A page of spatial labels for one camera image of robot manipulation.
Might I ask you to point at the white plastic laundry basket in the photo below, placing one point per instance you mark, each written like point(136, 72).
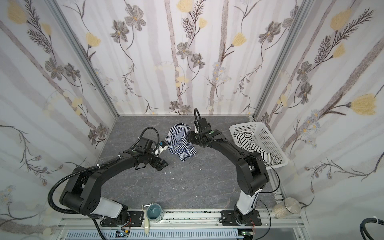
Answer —
point(263, 138)

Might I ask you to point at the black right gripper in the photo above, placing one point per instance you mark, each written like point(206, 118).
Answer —
point(191, 137)

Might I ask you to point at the blue white striped tank top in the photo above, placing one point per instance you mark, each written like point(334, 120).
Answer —
point(177, 142)

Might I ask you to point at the teal mug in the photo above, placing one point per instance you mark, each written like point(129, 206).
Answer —
point(155, 213)

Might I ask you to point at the clear jar with metal lid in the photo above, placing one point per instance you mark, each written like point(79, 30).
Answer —
point(286, 208)

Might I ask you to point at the black white striped tank top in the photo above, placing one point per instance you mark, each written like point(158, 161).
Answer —
point(246, 141)

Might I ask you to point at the cream vegetable peeler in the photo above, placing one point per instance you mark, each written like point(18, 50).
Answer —
point(146, 219)

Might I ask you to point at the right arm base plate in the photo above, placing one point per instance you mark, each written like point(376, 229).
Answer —
point(234, 218)

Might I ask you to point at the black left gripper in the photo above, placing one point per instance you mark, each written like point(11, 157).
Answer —
point(157, 161)

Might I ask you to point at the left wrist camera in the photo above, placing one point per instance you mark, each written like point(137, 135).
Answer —
point(162, 147)

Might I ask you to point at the aluminium frame rail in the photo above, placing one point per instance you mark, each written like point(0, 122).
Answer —
point(190, 219)

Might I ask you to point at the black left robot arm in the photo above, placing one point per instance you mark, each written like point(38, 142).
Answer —
point(83, 192)

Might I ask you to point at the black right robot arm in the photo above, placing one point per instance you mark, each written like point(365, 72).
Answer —
point(252, 175)

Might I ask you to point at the white vented cable duct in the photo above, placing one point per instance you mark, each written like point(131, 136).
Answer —
point(188, 234)

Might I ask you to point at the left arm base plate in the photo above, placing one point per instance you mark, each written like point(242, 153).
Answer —
point(128, 219)

